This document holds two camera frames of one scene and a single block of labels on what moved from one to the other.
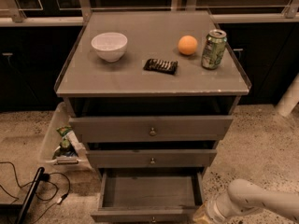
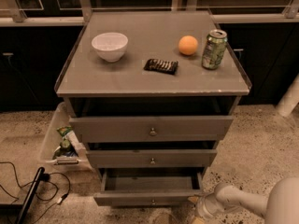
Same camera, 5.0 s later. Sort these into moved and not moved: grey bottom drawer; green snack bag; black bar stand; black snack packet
Moved: grey bottom drawer
Not moved: green snack bag; black bar stand; black snack packet
